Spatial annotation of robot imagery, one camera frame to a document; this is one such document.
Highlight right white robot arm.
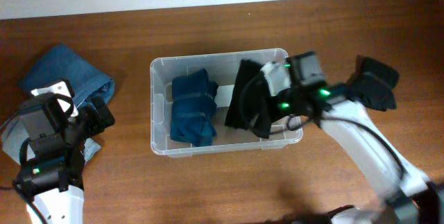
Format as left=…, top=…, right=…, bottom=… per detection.
left=274, top=84, right=443, bottom=223

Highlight dark blue jeans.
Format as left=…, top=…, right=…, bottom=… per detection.
left=19, top=44, right=115, bottom=107

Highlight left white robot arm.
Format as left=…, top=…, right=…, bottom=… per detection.
left=12, top=93, right=115, bottom=223

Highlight black garment with straps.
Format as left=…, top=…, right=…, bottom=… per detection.
left=225, top=60, right=284, bottom=138

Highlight teal blue garment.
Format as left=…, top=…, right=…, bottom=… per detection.
left=170, top=69, right=219, bottom=147

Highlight light blue jeans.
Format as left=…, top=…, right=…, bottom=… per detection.
left=1, top=117, right=101, bottom=164

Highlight grey base equipment bottom edge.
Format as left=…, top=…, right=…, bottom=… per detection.
left=291, top=205, right=382, bottom=224

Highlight white label in bin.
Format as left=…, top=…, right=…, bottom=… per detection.
left=214, top=85, right=234, bottom=107

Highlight clear plastic storage bin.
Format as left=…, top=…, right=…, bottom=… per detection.
left=150, top=48, right=303, bottom=157

